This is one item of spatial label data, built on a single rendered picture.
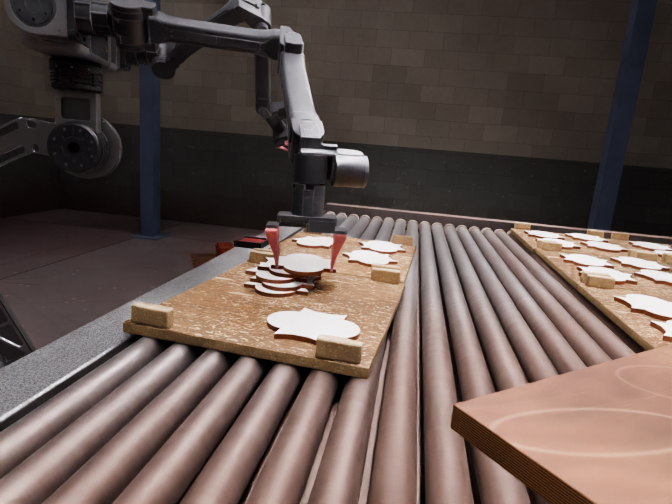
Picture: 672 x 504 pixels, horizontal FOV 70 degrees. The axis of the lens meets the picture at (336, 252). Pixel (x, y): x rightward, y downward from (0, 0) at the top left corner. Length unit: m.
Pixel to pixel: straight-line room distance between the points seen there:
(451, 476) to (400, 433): 0.07
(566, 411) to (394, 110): 5.91
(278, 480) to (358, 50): 6.04
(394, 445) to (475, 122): 5.84
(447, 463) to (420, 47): 5.96
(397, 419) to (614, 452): 0.26
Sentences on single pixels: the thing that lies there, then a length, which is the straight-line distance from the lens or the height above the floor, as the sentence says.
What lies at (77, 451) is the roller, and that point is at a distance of 0.52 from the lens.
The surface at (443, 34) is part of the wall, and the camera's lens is 6.33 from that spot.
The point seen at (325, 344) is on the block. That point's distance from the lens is 0.61.
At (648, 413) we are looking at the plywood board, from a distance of 0.40.
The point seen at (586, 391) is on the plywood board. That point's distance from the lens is 0.40.
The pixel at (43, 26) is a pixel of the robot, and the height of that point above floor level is 1.41.
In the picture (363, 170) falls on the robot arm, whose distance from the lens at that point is 0.83.
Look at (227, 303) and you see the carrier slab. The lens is 0.80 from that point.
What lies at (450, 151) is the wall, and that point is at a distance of 6.19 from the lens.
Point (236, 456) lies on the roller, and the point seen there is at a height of 0.92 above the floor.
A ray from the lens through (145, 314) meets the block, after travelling 0.71.
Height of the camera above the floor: 1.20
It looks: 12 degrees down
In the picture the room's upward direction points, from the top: 5 degrees clockwise
